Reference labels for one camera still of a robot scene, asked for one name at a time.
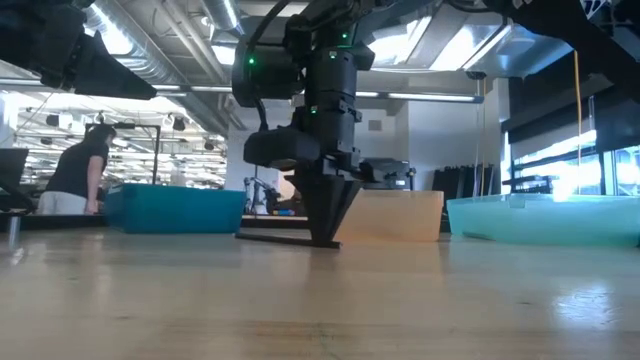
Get ceiling light strip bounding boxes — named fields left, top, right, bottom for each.
left=354, top=90, right=477, bottom=103

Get black folded panels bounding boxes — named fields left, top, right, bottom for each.
left=432, top=163, right=496, bottom=195

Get dark blue plastic bin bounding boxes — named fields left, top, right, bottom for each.
left=103, top=182, right=247, bottom=235

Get black wall monitor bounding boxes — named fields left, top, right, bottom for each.
left=367, top=157, right=417, bottom=192

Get silver post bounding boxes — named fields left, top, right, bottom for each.
left=7, top=214, right=22, bottom=250

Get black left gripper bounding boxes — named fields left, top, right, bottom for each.
left=0, top=0, right=158, bottom=101

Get black gantry frame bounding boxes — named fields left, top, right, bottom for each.
left=78, top=122, right=162, bottom=187

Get person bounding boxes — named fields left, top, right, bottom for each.
left=36, top=123, right=118, bottom=217

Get black pencil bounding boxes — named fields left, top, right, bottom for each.
left=234, top=231, right=343, bottom=250

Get light turquoise plastic bin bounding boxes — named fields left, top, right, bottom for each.
left=446, top=193, right=640, bottom=249

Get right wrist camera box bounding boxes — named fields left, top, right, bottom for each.
left=242, top=126, right=322, bottom=172

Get orange translucent plastic bin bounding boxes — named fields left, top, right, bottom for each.
left=332, top=188, right=445, bottom=244

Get silver ceiling duct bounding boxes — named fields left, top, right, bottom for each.
left=84, top=0, right=246, bottom=136

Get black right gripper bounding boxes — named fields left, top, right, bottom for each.
left=292, top=99, right=384, bottom=248

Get ceiling light panel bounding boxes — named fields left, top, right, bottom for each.
left=212, top=44, right=237, bottom=67

